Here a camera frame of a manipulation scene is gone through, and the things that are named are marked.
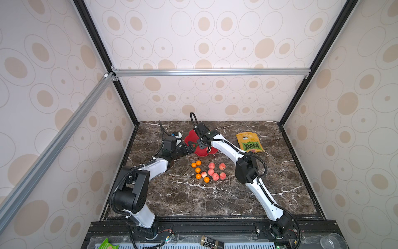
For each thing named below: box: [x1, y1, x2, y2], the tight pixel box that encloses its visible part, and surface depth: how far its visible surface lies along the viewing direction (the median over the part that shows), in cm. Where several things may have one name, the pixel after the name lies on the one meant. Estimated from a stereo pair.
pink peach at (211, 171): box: [207, 168, 216, 176], surface depth 92 cm
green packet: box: [97, 237, 120, 249], surface depth 70 cm
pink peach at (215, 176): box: [212, 172, 220, 182], surface depth 91 cm
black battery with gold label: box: [200, 234, 225, 249], surface depth 70 cm
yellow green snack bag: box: [235, 131, 265, 154], surface depth 108 cm
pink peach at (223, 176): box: [219, 172, 227, 181], surface depth 91 cm
